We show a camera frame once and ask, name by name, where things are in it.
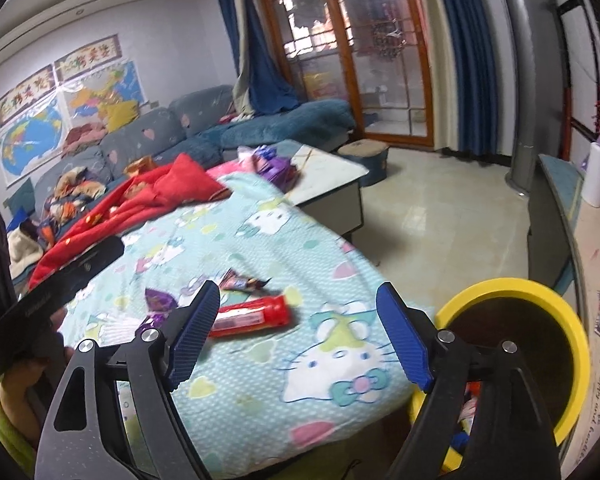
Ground red snack tube wrapper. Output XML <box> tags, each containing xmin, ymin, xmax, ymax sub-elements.
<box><xmin>209</xmin><ymin>296</ymin><xmax>291</xmax><ymax>338</ymax></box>

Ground yellow rimmed trash bin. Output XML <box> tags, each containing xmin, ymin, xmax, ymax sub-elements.
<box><xmin>388</xmin><ymin>278</ymin><xmax>591</xmax><ymax>479</ymax></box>

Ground person's left hand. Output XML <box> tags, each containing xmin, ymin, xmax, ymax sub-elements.
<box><xmin>0</xmin><ymin>309</ymin><xmax>77</xmax><ymax>451</ymax></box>

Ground purple snack wrapper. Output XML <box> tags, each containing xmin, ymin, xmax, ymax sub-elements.
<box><xmin>135</xmin><ymin>288</ymin><xmax>178</xmax><ymax>335</ymax></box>

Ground Hello Kitty blue blanket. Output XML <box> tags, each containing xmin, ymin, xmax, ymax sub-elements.
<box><xmin>61</xmin><ymin>174</ymin><xmax>413</xmax><ymax>479</ymax></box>

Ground grey heart pattern sofa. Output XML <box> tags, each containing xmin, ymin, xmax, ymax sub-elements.
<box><xmin>4</xmin><ymin>83</ymin><xmax>236</xmax><ymax>261</ymax></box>

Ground red blanket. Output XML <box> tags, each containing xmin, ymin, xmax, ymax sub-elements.
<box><xmin>29</xmin><ymin>154</ymin><xmax>230</xmax><ymax>288</ymax></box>

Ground purple toys on table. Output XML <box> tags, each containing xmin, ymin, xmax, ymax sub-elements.
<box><xmin>237</xmin><ymin>145</ymin><xmax>298</xmax><ymax>192</ymax></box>

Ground white top coffee table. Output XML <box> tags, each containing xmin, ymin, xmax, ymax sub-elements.
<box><xmin>275</xmin><ymin>140</ymin><xmax>368</xmax><ymax>240</ymax></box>

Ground round blue footstool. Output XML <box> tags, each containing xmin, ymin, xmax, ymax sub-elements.
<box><xmin>337</xmin><ymin>139</ymin><xmax>389</xmax><ymax>188</ymax></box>

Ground blue left curtain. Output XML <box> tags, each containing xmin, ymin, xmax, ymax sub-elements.
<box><xmin>218</xmin><ymin>0</ymin><xmax>300</xmax><ymax>116</ymax></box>

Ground blue window curtain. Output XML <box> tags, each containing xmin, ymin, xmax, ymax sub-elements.
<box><xmin>443</xmin><ymin>0</ymin><xmax>498</xmax><ymax>157</ymax></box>

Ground white cylinder vase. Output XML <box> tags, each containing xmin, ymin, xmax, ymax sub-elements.
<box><xmin>581</xmin><ymin>142</ymin><xmax>600</xmax><ymax>207</ymax></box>

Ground framed calligraphy picture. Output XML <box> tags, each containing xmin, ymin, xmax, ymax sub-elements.
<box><xmin>0</xmin><ymin>34</ymin><xmax>122</xmax><ymax>127</ymax></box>

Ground silver tower air conditioner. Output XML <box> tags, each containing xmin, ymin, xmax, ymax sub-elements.
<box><xmin>505</xmin><ymin>0</ymin><xmax>566</xmax><ymax>195</ymax></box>

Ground wooden glass sliding door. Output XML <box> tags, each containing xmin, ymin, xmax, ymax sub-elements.
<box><xmin>260</xmin><ymin>0</ymin><xmax>434</xmax><ymax>150</ymax></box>

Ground world map wall poster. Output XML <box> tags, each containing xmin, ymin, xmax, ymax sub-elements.
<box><xmin>0</xmin><ymin>60</ymin><xmax>146</xmax><ymax>186</ymax></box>

